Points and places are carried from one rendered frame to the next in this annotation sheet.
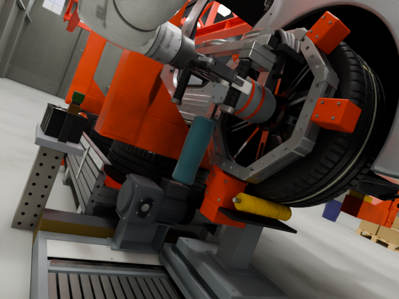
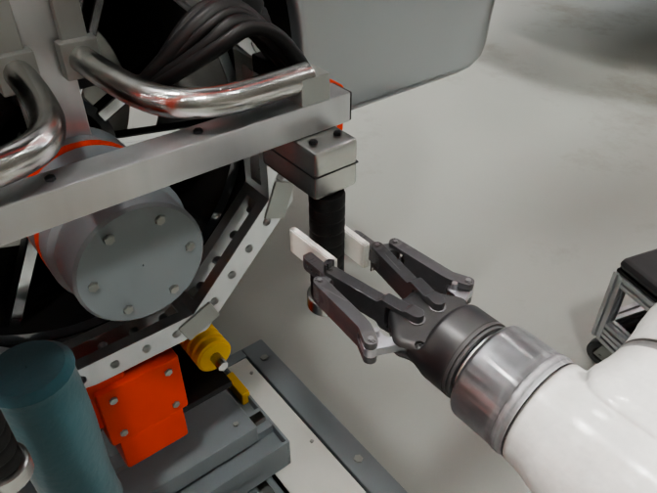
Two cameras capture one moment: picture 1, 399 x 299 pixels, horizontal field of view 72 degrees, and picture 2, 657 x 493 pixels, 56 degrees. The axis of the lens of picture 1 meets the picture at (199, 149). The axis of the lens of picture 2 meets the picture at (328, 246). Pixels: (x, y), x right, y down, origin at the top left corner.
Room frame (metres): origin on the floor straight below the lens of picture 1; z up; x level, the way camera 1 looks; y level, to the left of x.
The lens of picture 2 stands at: (0.81, 0.46, 1.21)
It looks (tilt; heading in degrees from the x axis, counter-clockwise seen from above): 38 degrees down; 264
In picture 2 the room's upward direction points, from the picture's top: straight up
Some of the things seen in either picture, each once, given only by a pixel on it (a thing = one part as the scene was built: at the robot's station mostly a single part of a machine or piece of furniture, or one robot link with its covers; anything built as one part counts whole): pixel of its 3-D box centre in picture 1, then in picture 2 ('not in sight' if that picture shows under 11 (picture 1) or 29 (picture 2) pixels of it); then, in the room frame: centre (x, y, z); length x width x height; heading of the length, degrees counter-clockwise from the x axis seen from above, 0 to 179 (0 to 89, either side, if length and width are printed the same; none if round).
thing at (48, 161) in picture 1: (40, 181); not in sight; (1.27, 0.63, 0.21); 0.10 x 0.10 x 0.42; 32
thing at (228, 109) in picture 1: (236, 85); (327, 247); (0.76, -0.03, 0.83); 0.04 x 0.04 x 0.16
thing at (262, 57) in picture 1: (257, 56); (307, 150); (0.78, -0.06, 0.93); 0.09 x 0.05 x 0.05; 122
